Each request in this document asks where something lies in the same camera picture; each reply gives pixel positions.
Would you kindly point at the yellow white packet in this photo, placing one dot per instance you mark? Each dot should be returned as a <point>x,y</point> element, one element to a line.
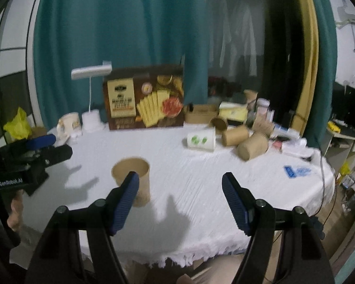
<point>233,111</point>

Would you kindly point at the brown paper cup lying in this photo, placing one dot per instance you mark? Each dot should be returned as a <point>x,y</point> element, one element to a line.
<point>256,145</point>
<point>235,136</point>

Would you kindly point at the white paper cup green print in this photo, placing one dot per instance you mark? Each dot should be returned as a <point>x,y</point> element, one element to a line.
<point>204,139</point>

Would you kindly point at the blue printed label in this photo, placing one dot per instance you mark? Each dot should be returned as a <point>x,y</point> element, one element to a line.
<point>295,172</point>

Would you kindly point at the brown cartoon paper cup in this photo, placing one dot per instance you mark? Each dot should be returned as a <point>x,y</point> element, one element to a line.
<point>139,168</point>

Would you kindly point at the brown paper cup far upright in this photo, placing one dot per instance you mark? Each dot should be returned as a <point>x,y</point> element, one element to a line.
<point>251,98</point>

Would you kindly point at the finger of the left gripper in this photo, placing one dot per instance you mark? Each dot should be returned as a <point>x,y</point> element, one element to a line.
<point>34,144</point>
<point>54,155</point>

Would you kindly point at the biscuit box brown yellow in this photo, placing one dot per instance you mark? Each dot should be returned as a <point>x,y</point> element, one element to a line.
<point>144,97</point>

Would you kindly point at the yellow plastic bag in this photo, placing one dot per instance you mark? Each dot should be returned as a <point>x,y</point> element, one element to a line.
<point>19,128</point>

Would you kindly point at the person's left hand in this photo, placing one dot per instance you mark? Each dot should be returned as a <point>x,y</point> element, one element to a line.
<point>15,218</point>

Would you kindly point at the black monitor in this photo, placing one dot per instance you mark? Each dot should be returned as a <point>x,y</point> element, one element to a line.
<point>343,108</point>

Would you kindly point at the brown paper cup lying near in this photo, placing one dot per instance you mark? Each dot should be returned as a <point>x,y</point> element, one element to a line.
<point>256,145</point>

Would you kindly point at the white desk lamp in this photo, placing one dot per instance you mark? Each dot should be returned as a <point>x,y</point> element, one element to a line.
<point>91,118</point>

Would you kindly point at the white jar pink contents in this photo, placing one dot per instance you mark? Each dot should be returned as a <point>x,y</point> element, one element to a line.
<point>262,107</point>

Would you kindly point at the brown paper cup lying middle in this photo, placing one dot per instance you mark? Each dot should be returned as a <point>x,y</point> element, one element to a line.
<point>235,136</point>

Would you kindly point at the brown cardboard box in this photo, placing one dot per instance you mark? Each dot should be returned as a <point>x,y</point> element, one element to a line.
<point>200,114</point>

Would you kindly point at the brown paper cup open mouth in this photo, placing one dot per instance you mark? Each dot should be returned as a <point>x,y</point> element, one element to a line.
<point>219,123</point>

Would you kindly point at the white plastic table cover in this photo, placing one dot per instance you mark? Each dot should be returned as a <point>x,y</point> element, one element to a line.
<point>188,217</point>

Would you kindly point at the brown printed cup leaning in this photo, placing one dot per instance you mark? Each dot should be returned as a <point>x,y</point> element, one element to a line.
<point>262,125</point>

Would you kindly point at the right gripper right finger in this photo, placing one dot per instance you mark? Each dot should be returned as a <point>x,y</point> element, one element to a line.
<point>302,258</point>

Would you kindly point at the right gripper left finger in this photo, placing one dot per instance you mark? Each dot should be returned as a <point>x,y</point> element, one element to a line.
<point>57,257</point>

